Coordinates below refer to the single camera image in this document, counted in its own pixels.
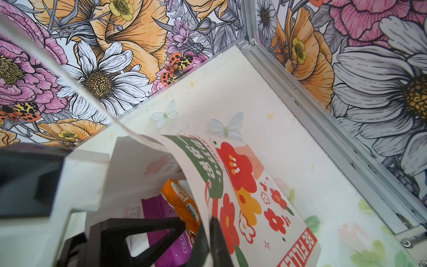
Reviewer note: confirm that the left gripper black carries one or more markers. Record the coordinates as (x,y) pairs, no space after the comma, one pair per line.
(46,193)

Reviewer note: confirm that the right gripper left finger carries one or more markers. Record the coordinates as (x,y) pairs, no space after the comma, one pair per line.
(200,255)

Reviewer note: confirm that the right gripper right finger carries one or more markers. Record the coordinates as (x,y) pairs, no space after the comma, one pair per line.
(218,247)

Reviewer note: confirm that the large orange snack bag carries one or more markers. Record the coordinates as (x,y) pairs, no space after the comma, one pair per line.
(178,195)

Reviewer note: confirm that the white floral paper bag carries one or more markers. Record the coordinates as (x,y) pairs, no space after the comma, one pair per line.
(134,225)

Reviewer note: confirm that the right aluminium frame post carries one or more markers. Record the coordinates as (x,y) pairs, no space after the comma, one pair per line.
(355,75)

